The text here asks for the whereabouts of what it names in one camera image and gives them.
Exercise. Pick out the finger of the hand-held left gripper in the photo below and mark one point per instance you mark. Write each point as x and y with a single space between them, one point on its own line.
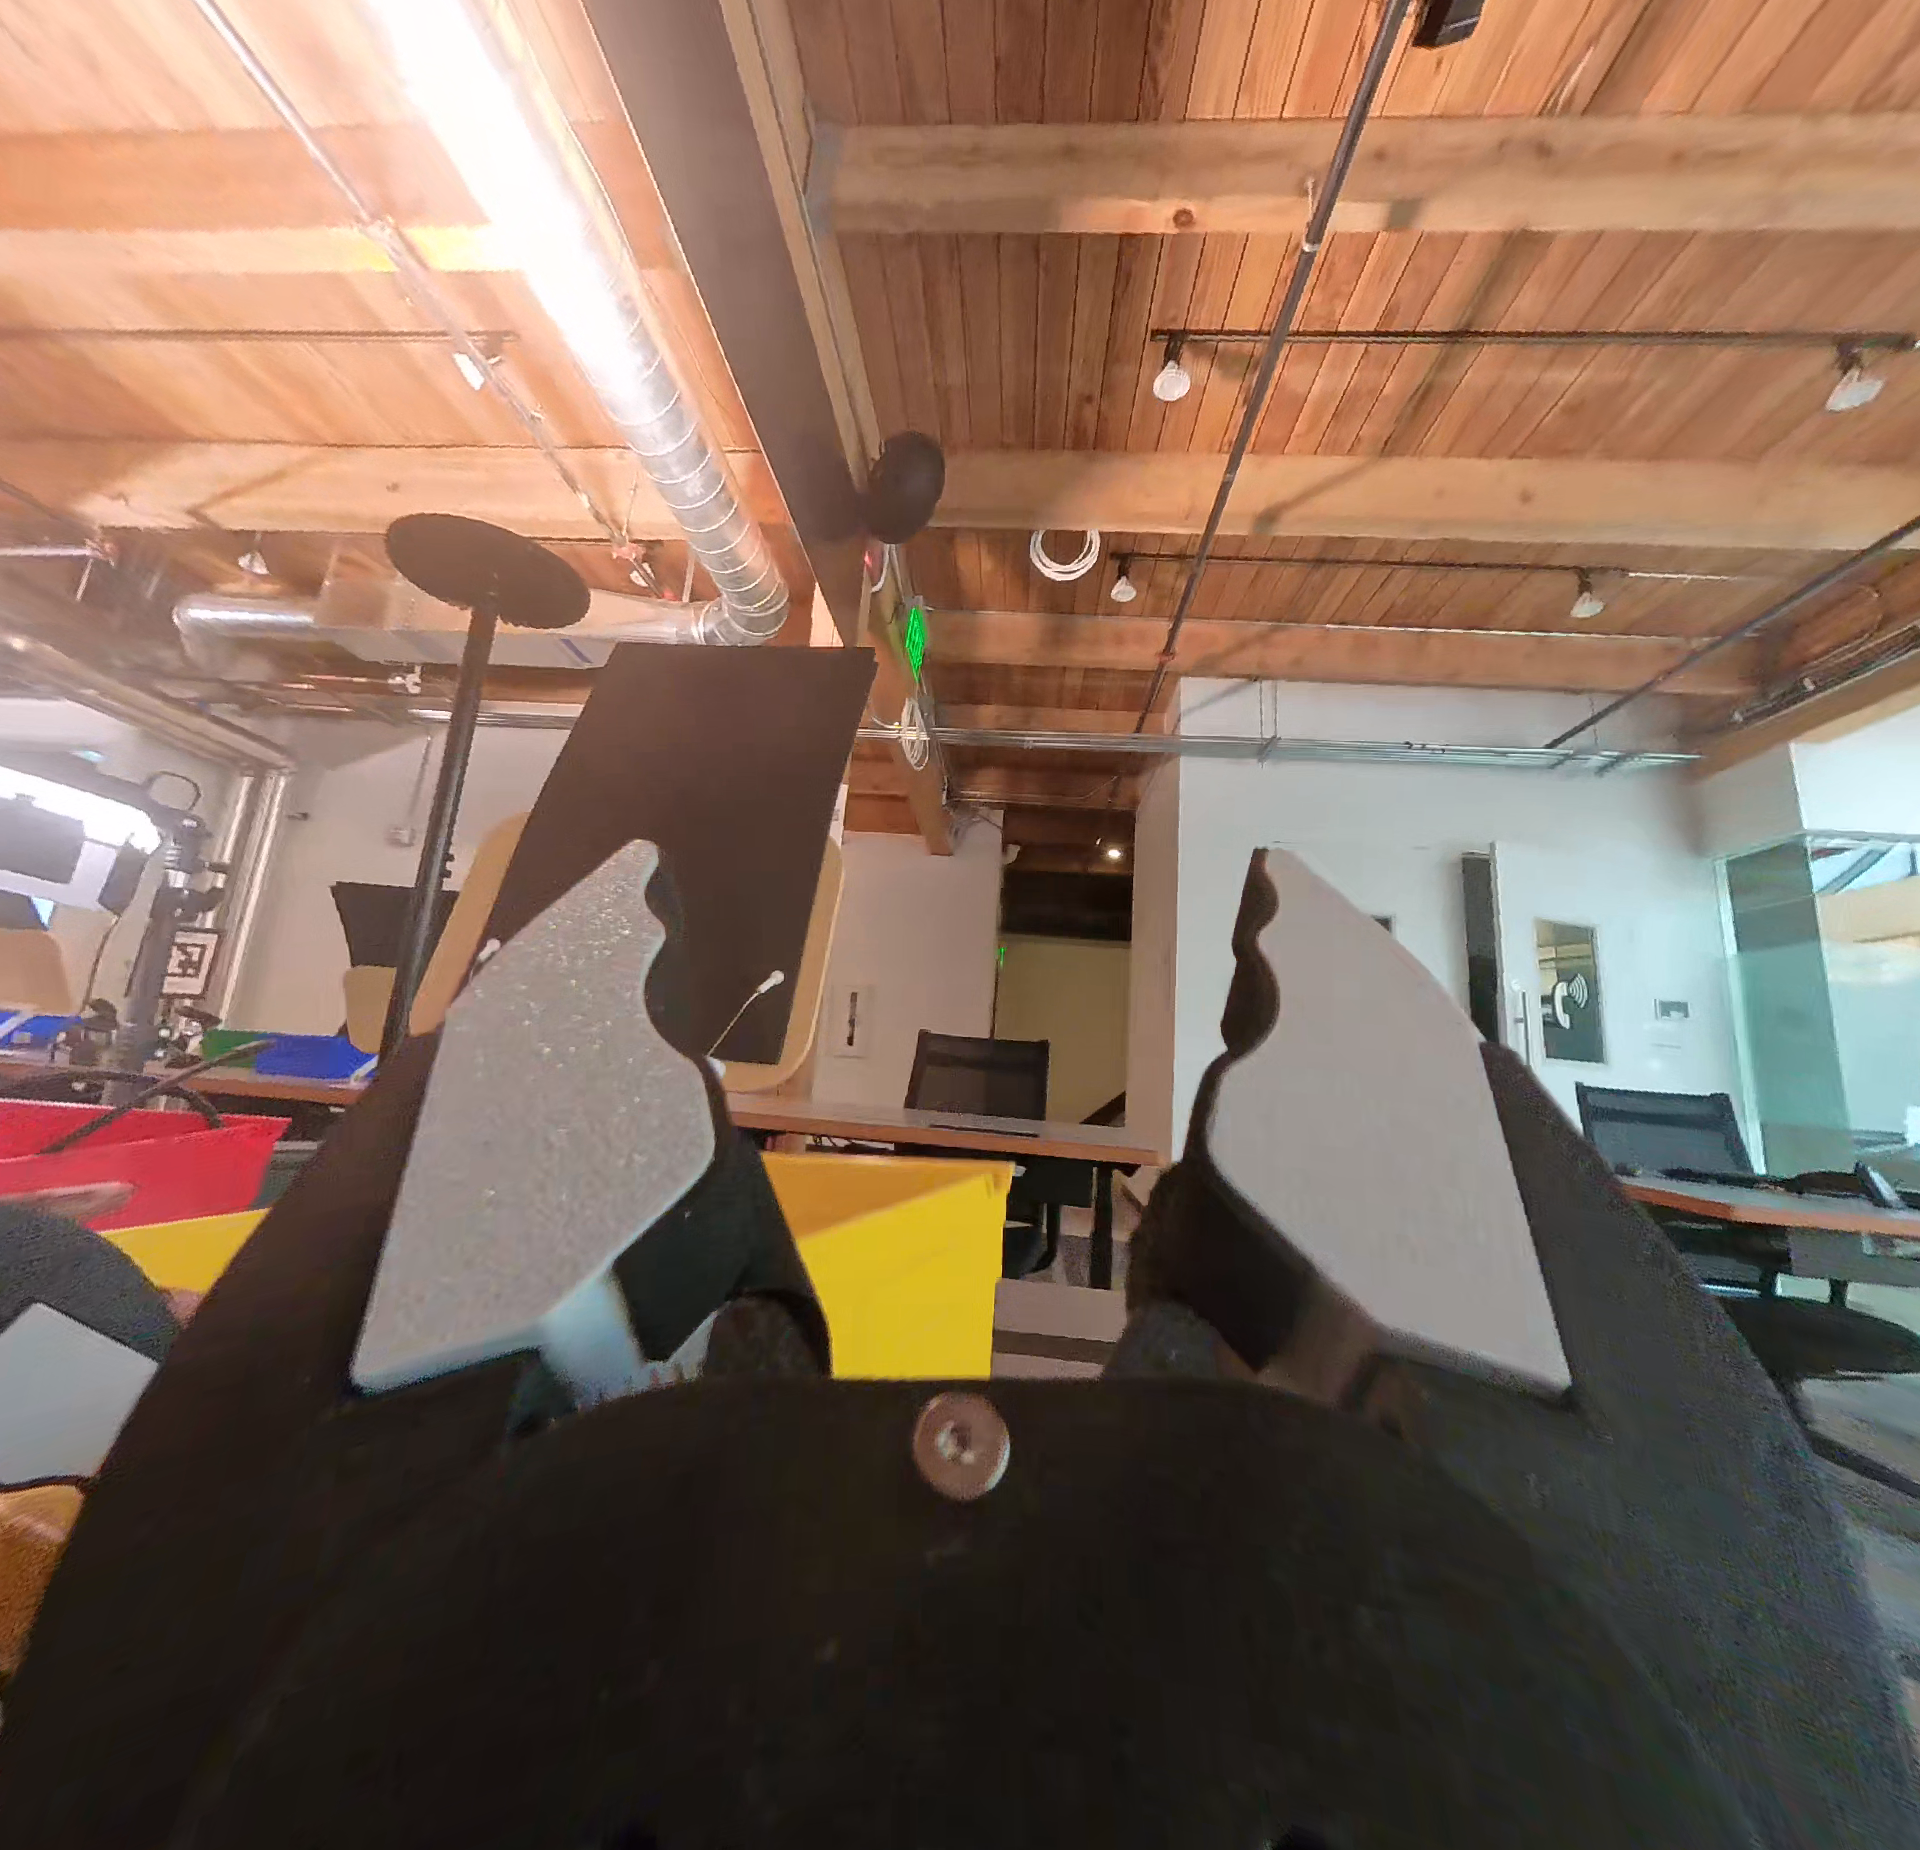
68 1394

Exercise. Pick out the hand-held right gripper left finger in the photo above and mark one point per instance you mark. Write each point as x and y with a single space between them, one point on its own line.
541 1130

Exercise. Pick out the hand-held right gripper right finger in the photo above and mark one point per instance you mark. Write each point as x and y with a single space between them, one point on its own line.
1365 1130

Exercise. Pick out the red plastic bin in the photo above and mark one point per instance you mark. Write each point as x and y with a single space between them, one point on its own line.
150 1182

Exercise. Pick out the yellow plastic bin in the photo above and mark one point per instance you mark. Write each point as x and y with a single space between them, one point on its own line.
898 1264

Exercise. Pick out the blue plastic bin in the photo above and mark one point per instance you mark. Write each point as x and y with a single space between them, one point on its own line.
321 1052

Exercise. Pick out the long wooden desk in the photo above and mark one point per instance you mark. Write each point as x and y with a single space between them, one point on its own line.
299 1089

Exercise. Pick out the small black panel on stand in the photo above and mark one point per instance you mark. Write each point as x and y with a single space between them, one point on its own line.
380 920

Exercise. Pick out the green plastic bin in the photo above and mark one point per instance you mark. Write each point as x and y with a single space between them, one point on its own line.
233 1045

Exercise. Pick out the black mesh office chair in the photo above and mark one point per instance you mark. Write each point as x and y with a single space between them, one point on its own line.
1650 1130
978 1070

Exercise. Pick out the wooden top office desk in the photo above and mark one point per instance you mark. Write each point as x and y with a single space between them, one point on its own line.
962 1130
1725 1203

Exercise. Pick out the black light tripod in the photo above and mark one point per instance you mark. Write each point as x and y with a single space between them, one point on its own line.
166 889

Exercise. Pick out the black rectangular panel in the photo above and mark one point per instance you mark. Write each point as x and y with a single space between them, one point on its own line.
705 770

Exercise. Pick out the studio led light panel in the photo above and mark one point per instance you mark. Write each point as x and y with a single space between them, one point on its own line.
61 828

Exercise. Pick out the green exit sign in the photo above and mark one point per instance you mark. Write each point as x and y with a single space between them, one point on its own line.
911 637

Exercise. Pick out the black ceiling dome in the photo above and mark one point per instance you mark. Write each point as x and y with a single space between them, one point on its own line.
904 485

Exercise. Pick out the black ceiling pipe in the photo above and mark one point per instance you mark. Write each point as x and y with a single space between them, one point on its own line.
1314 238

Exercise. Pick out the bright linear ceiling light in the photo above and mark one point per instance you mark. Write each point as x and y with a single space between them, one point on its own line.
481 126

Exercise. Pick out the framed wall sign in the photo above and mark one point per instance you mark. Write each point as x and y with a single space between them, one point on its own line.
1568 989

